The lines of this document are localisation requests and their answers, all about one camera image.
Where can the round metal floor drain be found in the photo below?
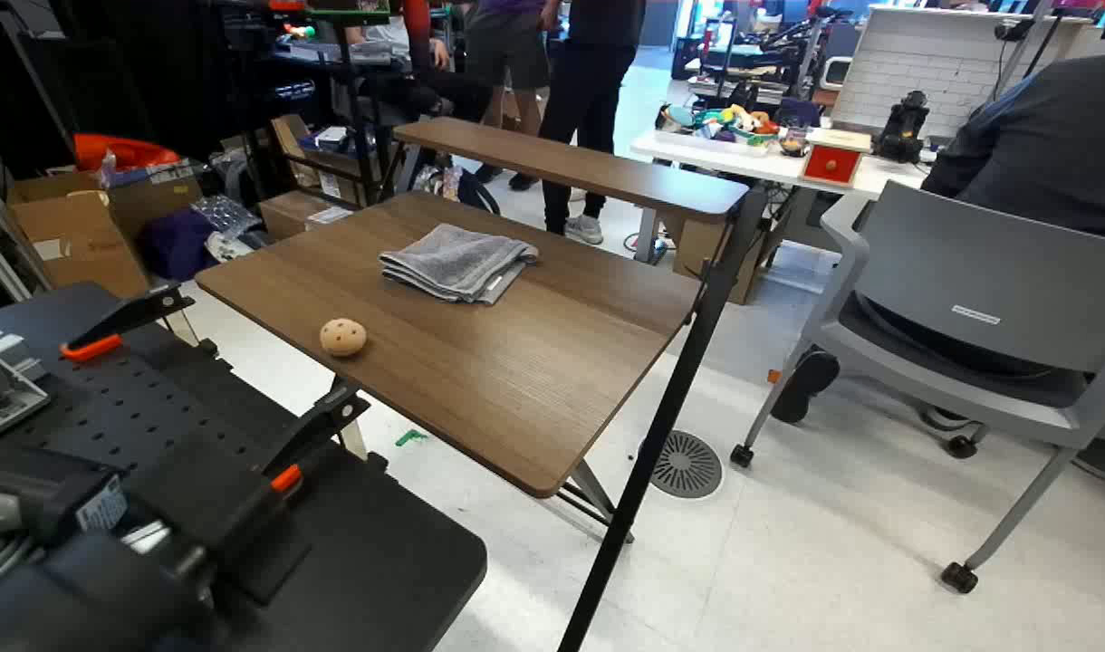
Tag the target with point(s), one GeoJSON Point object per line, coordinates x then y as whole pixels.
{"type": "Point", "coordinates": [685, 463]}

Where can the standing person black trousers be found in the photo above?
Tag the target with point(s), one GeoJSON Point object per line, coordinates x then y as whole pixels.
{"type": "Point", "coordinates": [589, 86]}

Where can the seated person in grey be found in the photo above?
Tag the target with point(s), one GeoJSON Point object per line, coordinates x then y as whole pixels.
{"type": "Point", "coordinates": [1045, 146]}

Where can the small flat cardboard box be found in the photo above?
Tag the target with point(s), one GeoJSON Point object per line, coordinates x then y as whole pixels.
{"type": "Point", "coordinates": [292, 214]}

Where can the black tabletop device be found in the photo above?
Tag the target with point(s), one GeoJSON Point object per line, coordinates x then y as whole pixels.
{"type": "Point", "coordinates": [905, 129]}

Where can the small black orange clamp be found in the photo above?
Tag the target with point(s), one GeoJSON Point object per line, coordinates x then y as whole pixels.
{"type": "Point", "coordinates": [129, 316]}

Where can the black table leg frame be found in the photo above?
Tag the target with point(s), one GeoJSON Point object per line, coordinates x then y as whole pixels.
{"type": "Point", "coordinates": [589, 492]}

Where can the black perforated platform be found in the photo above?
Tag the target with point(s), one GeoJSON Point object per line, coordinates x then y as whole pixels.
{"type": "Point", "coordinates": [371, 579]}

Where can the white table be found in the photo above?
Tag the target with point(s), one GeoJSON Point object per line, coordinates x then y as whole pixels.
{"type": "Point", "coordinates": [745, 160]}

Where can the white perforated board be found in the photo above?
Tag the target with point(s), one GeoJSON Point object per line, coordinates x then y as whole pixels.
{"type": "Point", "coordinates": [925, 59]}

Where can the grey towel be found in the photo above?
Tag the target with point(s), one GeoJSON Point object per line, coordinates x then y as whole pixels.
{"type": "Point", "coordinates": [455, 258]}

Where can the black tripod pole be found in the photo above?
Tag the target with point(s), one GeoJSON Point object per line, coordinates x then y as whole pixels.
{"type": "Point", "coordinates": [665, 410]}

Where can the colourful toy pile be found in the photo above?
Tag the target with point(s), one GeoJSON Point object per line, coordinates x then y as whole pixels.
{"type": "Point", "coordinates": [728, 119]}

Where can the tan cookie plush toy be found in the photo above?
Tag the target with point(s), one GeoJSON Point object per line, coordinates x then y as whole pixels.
{"type": "Point", "coordinates": [341, 337]}

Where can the grey rolling chair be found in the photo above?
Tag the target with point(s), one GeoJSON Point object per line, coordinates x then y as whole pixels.
{"type": "Point", "coordinates": [986, 276]}

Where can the large black orange clamp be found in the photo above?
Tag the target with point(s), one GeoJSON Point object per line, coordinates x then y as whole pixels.
{"type": "Point", "coordinates": [309, 438]}

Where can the green floor tape piece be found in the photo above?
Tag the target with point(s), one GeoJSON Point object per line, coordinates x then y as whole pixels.
{"type": "Point", "coordinates": [413, 434]}

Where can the large open cardboard box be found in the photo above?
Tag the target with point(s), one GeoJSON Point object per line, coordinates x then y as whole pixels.
{"type": "Point", "coordinates": [76, 230]}

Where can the purple cloth bag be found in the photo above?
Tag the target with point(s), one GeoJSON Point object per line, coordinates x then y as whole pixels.
{"type": "Point", "coordinates": [176, 244]}

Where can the narrow brown wooden table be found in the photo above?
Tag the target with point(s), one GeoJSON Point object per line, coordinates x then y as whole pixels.
{"type": "Point", "coordinates": [598, 168]}

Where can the orange bag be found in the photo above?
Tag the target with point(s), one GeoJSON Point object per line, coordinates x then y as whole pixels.
{"type": "Point", "coordinates": [120, 154]}

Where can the red box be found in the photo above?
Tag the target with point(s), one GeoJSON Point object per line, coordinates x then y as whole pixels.
{"type": "Point", "coordinates": [832, 165]}

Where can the printed card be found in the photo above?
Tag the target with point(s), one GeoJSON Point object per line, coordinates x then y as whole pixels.
{"type": "Point", "coordinates": [7, 395]}

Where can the cardboard box under white table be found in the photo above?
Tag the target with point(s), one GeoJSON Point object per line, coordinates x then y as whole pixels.
{"type": "Point", "coordinates": [702, 249]}

